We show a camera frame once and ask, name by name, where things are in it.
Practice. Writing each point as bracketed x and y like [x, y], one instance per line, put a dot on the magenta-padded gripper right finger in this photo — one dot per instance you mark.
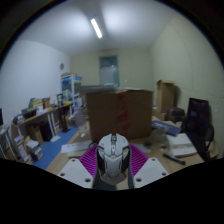
[150, 171]

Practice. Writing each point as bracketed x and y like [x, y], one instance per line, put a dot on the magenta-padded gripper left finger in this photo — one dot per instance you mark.
[78, 173]

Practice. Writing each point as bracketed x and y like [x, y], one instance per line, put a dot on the white and grey computer mouse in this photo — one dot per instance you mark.
[112, 160]

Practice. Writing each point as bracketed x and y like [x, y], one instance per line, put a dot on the black marker pen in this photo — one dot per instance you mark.
[174, 159]

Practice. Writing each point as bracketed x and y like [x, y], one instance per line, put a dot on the open white book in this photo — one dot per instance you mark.
[181, 145]

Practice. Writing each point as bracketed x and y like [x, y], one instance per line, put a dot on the blue flat book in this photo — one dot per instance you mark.
[166, 127]

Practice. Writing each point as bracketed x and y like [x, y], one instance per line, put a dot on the black floor stand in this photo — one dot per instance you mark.
[63, 113]

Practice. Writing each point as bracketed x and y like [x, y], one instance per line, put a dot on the large brown cardboard box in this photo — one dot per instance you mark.
[106, 115]

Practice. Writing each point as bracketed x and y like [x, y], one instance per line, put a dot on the black office chair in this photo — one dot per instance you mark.
[198, 123]

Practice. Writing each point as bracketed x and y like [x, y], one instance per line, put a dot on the cluttered side desk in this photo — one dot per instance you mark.
[36, 116]

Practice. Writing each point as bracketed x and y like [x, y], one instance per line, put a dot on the tall brown cardboard box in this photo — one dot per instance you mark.
[165, 96]

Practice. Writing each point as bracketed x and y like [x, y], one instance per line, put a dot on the white shelf unit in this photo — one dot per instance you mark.
[6, 143]

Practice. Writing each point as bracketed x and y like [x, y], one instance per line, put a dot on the blue and white cabinet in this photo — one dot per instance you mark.
[70, 88]

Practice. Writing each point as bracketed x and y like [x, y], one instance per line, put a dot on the frosted glass window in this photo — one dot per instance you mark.
[109, 70]

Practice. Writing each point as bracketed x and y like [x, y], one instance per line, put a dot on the long ceiling light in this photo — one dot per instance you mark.
[96, 28]

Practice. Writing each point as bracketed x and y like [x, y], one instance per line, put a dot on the round wall clock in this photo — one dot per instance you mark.
[62, 66]

